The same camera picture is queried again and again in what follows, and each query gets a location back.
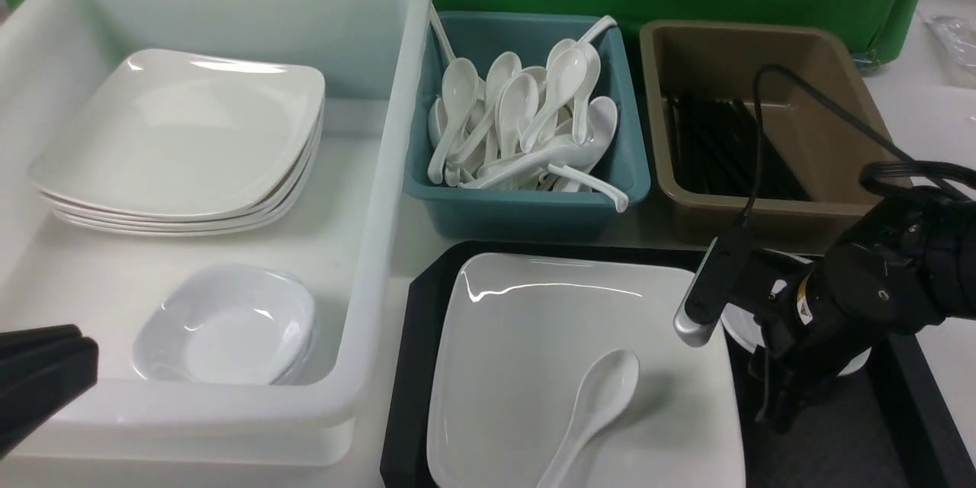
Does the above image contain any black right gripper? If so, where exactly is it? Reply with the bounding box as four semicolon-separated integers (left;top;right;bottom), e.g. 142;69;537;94
754;187;974;435

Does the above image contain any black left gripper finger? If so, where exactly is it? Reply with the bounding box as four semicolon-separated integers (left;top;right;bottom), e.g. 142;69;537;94
1;324;100;459

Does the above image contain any white small bowl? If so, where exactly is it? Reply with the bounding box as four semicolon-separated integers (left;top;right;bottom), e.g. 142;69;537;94
720;248;872;376
131;263;318;385

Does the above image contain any white ceramic soup spoon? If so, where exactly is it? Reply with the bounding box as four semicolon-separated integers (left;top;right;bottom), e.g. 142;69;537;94
537;348;641;487

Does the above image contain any large white square plate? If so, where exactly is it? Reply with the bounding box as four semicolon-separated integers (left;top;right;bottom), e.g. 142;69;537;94
426;254;746;487

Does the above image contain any black plastic serving tray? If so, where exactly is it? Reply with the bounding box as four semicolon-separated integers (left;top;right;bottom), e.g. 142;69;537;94
379;241;975;487

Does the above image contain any white small bowl in tub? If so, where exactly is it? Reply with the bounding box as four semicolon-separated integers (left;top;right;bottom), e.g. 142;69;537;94
131;263;318;385

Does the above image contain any brown plastic bin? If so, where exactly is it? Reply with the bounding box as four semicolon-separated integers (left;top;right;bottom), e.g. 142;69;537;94
639;21;890;254

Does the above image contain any pile of black chopsticks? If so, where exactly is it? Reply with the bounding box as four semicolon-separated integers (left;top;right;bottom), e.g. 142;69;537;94
663;92;811;202

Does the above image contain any stack of white square plates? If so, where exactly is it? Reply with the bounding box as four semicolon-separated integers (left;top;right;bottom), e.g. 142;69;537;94
27;48;326;237

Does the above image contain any large white plastic tub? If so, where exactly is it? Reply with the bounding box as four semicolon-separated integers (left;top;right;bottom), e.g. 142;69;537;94
1;0;430;467

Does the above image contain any teal plastic bin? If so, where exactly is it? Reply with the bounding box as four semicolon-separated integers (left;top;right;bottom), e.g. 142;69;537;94
403;11;654;242

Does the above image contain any pile of white soup spoons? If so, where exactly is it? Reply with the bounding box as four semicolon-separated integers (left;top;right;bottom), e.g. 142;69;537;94
425;8;630;213

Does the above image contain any clear plastic wrap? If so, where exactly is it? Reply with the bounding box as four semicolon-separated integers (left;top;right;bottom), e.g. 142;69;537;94
925;15;975;78

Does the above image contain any wrist camera grey black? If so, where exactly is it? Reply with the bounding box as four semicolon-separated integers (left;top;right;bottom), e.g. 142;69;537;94
673;225;753;348

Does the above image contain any black camera cable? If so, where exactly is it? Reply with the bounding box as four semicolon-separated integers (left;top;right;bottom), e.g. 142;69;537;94
734;64;976;237

